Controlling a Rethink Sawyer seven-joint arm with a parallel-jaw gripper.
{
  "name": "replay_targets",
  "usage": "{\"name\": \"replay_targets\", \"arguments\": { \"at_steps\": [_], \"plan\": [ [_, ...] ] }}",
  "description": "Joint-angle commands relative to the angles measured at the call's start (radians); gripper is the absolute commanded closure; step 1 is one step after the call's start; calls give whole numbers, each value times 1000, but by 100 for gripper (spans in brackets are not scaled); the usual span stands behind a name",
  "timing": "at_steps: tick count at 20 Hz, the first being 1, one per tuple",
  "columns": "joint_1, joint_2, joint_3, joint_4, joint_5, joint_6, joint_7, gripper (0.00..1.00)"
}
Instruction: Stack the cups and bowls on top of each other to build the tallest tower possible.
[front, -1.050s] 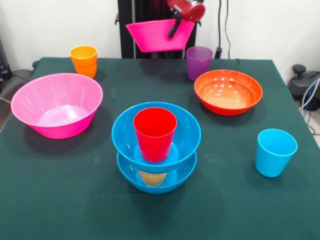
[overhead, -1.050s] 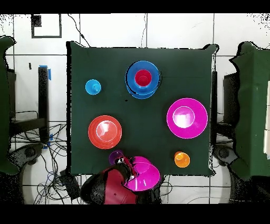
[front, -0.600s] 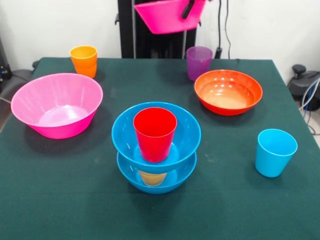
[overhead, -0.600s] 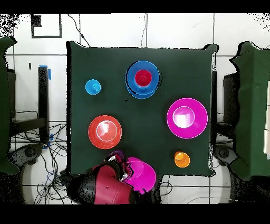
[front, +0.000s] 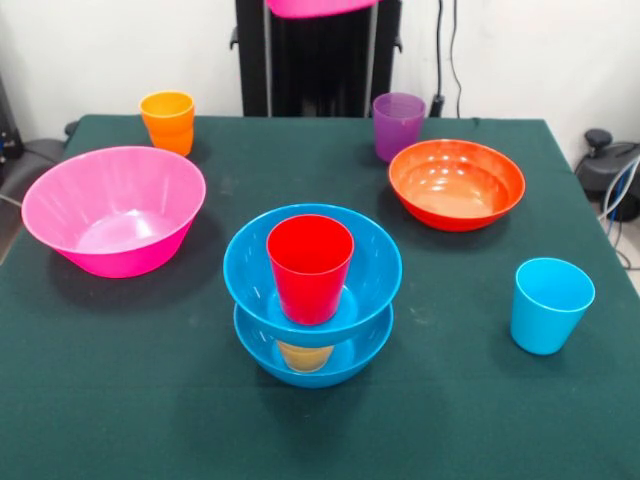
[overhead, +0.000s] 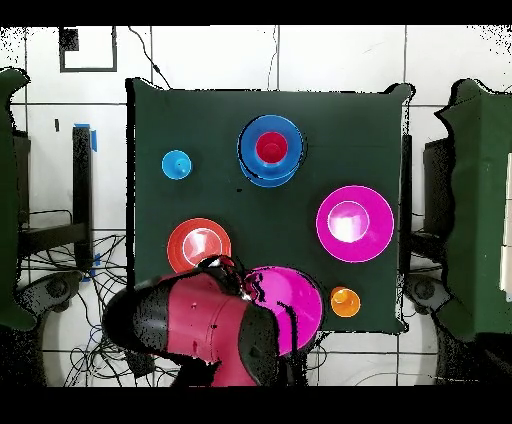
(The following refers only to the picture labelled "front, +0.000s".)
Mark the red plastic cup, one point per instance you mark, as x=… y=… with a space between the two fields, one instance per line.
x=310 y=290

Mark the blue plastic bowl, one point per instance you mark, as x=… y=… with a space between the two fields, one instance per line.
x=245 y=270
x=255 y=350

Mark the yellow plastic cup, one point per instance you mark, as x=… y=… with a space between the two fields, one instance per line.
x=305 y=357

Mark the pink plastic bowl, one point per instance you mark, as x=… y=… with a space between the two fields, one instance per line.
x=320 y=7
x=75 y=200

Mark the purple plastic cup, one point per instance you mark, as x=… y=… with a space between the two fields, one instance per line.
x=397 y=125

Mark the red-orange plastic bowl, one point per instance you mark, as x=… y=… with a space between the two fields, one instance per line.
x=455 y=195

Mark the orange plastic cup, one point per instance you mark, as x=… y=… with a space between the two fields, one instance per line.
x=167 y=125

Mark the dark green table cloth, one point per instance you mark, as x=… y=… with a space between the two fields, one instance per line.
x=450 y=400

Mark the light blue plastic cup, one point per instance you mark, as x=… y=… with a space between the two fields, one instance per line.
x=550 y=310

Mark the black upright post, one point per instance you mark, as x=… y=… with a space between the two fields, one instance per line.
x=310 y=65

